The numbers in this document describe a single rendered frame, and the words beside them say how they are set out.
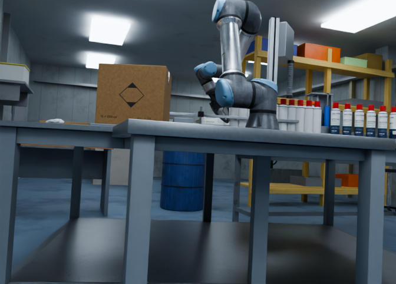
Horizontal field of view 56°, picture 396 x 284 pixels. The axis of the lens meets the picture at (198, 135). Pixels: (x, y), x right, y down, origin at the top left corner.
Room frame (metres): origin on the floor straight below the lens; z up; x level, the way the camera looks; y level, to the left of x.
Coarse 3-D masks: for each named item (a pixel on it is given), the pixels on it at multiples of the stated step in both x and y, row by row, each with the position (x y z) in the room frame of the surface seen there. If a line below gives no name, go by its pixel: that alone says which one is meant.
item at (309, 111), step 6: (306, 102) 2.18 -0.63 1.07; (306, 108) 2.17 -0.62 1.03; (312, 108) 2.17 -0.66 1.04; (306, 114) 2.17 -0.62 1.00; (312, 114) 2.17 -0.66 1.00; (306, 120) 2.17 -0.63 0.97; (312, 120) 2.17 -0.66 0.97; (306, 126) 2.17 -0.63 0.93; (312, 126) 2.17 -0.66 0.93; (312, 132) 2.18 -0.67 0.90
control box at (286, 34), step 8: (280, 24) 2.00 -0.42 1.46; (288, 24) 2.01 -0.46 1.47; (280, 32) 2.00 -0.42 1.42; (288, 32) 2.02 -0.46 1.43; (280, 40) 1.99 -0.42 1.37; (288, 40) 2.02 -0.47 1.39; (280, 48) 1.99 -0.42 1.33; (288, 48) 2.03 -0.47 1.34; (280, 56) 1.99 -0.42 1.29; (288, 56) 2.04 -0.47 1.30
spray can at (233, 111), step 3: (231, 108) 2.12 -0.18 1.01; (234, 108) 2.11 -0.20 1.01; (237, 108) 2.12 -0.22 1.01; (231, 111) 2.12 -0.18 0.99; (234, 111) 2.11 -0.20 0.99; (237, 111) 2.12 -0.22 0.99; (231, 114) 2.12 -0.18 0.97; (234, 114) 2.11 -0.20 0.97; (237, 114) 2.12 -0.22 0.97; (231, 120) 2.12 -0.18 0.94; (234, 120) 2.11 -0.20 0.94; (237, 120) 2.12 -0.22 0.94; (231, 123) 2.12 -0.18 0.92; (234, 123) 2.11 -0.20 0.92; (237, 123) 2.12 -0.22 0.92; (231, 126) 2.12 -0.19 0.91; (234, 126) 2.11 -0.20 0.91; (237, 126) 2.13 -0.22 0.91
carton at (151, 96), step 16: (112, 64) 1.63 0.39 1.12; (128, 64) 1.63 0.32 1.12; (112, 80) 1.63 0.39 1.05; (128, 80) 1.63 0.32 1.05; (144, 80) 1.63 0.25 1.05; (160, 80) 1.63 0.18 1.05; (112, 96) 1.63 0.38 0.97; (128, 96) 1.63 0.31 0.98; (144, 96) 1.63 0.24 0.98; (160, 96) 1.63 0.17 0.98; (96, 112) 1.64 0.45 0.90; (112, 112) 1.63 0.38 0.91; (128, 112) 1.63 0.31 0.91; (144, 112) 1.63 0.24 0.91; (160, 112) 1.63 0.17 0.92
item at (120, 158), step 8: (112, 152) 7.58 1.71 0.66; (120, 152) 7.63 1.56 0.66; (128, 152) 7.68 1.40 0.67; (112, 160) 7.58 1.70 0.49; (120, 160) 7.63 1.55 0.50; (128, 160) 7.68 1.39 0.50; (112, 168) 7.59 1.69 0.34; (120, 168) 7.64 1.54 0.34; (128, 168) 7.69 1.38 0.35; (112, 176) 7.59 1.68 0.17; (120, 176) 7.64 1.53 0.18; (112, 184) 7.59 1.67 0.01; (120, 184) 7.64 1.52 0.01
